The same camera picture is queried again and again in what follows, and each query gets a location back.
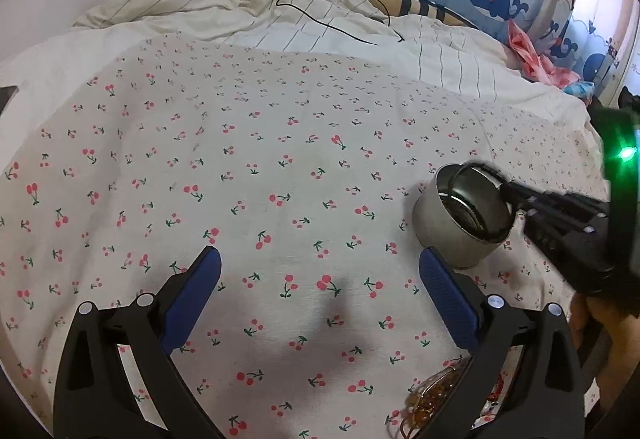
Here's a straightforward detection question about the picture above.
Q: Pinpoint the tan black striped pillow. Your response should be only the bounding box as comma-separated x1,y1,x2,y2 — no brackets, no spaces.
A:
357,0,481,27

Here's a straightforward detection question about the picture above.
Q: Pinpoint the cherry print bed sheet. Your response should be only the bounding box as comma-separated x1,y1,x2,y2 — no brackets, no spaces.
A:
0,32,611,439

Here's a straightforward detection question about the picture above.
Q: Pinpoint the amber bead bracelet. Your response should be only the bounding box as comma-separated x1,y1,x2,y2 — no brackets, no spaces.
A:
406,358,473,420

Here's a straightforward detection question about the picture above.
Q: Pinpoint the black cable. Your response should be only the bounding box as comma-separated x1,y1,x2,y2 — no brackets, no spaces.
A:
175,0,406,45

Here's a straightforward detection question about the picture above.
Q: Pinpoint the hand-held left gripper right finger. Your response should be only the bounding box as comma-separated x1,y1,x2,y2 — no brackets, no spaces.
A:
418,246,586,439

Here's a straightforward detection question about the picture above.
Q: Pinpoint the person's right hand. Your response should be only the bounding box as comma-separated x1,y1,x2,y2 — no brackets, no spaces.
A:
569,291,603,360

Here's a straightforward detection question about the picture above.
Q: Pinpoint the pink cloth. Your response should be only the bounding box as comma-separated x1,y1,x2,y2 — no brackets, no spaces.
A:
507,22,581,87

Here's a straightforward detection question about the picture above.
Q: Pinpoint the round metal tin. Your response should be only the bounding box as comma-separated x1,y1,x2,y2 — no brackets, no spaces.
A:
411,163,517,270

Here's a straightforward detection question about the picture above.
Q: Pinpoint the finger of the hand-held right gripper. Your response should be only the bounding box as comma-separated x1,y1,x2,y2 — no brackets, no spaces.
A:
459,161,608,220
522,209,613,265

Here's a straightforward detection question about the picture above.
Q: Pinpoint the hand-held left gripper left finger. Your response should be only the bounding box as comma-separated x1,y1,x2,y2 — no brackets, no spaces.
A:
52,245,223,439

